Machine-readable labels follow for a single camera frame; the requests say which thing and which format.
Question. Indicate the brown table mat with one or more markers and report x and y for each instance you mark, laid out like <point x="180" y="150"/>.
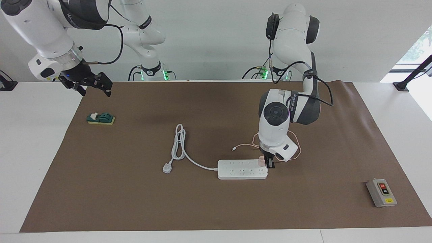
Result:
<point x="236" y="202"/>

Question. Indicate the green knife switch block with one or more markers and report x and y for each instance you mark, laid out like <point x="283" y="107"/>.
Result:
<point x="103" y="118"/>

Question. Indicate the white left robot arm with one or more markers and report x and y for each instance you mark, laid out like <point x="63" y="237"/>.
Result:
<point x="275" y="131"/>

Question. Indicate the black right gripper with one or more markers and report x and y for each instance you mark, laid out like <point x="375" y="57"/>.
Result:
<point x="79" y="75"/>

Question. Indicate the small black stand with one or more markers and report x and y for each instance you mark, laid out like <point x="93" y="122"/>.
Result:
<point x="6" y="84"/>

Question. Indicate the pink charger block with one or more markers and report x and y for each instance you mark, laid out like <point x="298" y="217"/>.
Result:
<point x="261" y="161"/>

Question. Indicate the grey on off switch box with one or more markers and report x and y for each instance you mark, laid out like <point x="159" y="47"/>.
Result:
<point x="381" y="194"/>

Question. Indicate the black slanted stand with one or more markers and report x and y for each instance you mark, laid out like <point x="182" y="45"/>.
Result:
<point x="413" y="72"/>

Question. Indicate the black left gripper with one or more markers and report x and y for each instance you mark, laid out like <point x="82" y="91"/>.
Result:
<point x="268" y="156"/>

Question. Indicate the bright window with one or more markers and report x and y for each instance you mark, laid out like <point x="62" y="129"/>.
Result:
<point x="416" y="47"/>

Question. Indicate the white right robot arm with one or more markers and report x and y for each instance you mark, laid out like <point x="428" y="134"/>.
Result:
<point x="40" y="27"/>

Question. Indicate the white power strip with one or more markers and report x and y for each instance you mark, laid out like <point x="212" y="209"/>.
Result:
<point x="239" y="170"/>

